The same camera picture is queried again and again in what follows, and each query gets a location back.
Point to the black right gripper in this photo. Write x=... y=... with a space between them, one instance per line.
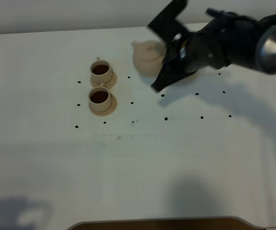
x=229 y=38

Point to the beige teapot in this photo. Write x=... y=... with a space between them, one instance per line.
x=148 y=57

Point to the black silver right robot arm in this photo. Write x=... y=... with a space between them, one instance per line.
x=266 y=47

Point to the beige teapot saucer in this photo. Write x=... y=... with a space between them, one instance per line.
x=187 y=79

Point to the beige rear saucer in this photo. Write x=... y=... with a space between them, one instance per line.
x=108 y=84

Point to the beige rear teacup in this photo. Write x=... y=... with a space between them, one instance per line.
x=101 y=71

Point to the beige teacup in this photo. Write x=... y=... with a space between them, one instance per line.
x=100 y=98
x=101 y=71

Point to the beige front saucer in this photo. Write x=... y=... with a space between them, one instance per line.
x=110 y=110

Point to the beige front teacup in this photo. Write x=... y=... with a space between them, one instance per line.
x=100 y=98

